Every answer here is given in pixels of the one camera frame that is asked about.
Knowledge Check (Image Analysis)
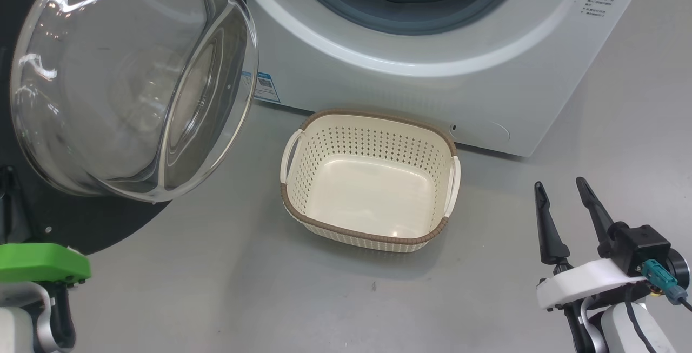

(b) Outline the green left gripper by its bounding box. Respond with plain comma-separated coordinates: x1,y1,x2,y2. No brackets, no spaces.
0,166,91,287

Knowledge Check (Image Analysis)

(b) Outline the white front-load washing machine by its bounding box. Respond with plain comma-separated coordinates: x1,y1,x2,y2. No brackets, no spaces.
238,0,656,158

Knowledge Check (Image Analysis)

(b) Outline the cream perforated laundry basket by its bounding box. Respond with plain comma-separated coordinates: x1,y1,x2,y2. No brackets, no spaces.
280,109,462,254

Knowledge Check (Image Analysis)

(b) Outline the teal plug right camera cable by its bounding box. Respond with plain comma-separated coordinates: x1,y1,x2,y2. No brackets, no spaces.
642,259,692,311

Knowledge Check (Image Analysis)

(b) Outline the grey plastic lid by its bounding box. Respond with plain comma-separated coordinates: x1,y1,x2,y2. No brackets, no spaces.
450,121,510,144

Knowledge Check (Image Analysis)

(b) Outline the printed warning text label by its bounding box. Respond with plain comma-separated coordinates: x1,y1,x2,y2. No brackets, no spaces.
583,0,618,17

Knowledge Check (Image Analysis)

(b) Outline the blue energy label sticker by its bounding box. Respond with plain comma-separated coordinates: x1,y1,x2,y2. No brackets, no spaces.
242,71,281,104

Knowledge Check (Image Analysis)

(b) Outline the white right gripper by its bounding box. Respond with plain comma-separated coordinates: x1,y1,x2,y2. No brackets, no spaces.
534,177,649,310

